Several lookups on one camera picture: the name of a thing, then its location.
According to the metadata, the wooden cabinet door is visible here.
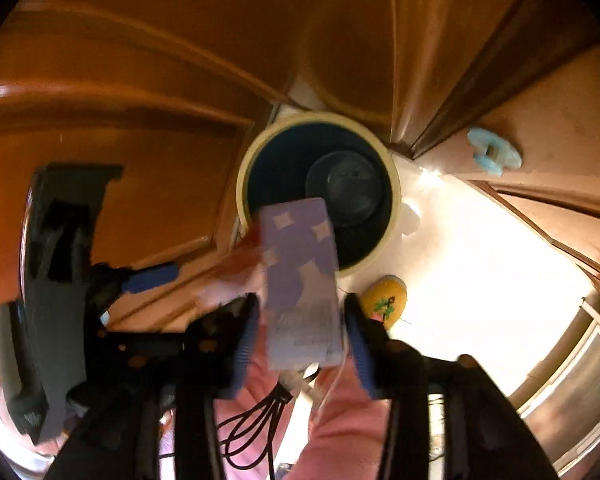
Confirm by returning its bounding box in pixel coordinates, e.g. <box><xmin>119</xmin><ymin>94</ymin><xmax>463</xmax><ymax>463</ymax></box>
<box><xmin>0</xmin><ymin>0</ymin><xmax>291</xmax><ymax>321</ymax></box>

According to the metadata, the purple star-print packet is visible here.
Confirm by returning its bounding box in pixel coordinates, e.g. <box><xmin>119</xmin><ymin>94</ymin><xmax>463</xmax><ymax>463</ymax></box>
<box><xmin>258</xmin><ymin>198</ymin><xmax>344</xmax><ymax>372</ymax></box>

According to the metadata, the black round lid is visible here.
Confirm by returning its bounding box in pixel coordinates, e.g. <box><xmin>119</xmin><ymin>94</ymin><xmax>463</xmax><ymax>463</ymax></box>
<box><xmin>305</xmin><ymin>150</ymin><xmax>384</xmax><ymax>227</ymax></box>

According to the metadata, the black cable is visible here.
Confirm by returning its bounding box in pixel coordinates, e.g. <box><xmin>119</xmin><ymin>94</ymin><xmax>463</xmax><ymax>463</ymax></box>
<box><xmin>219</xmin><ymin>382</ymin><xmax>293</xmax><ymax>472</ymax></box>

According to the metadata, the yellow slipper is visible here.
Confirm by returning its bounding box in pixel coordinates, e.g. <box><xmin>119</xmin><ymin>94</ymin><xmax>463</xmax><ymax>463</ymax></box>
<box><xmin>359</xmin><ymin>275</ymin><xmax>409</xmax><ymax>331</ymax></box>

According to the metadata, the yellow-rimmed round trash bin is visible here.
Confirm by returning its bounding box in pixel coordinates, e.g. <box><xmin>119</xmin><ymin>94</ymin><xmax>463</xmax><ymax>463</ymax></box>
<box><xmin>235</xmin><ymin>112</ymin><xmax>402</xmax><ymax>278</ymax></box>

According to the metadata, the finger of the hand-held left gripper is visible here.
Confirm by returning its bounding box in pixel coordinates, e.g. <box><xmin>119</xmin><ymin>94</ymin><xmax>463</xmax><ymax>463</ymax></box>
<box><xmin>94</xmin><ymin>329</ymin><xmax>189</xmax><ymax>369</ymax></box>
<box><xmin>87</xmin><ymin>263</ymin><xmax>182</xmax><ymax>312</ymax></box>

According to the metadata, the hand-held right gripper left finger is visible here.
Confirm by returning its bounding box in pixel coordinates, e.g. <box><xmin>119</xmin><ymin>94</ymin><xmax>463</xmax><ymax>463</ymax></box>
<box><xmin>47</xmin><ymin>294</ymin><xmax>261</xmax><ymax>480</ymax></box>

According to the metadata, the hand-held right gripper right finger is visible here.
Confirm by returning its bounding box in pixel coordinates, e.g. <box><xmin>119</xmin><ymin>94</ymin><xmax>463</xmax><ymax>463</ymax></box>
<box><xmin>344</xmin><ymin>294</ymin><xmax>558</xmax><ymax>480</ymax></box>

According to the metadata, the metal door sill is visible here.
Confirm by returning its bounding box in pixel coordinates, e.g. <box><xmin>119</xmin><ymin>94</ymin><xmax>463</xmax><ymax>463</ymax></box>
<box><xmin>507</xmin><ymin>297</ymin><xmax>600</xmax><ymax>476</ymax></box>

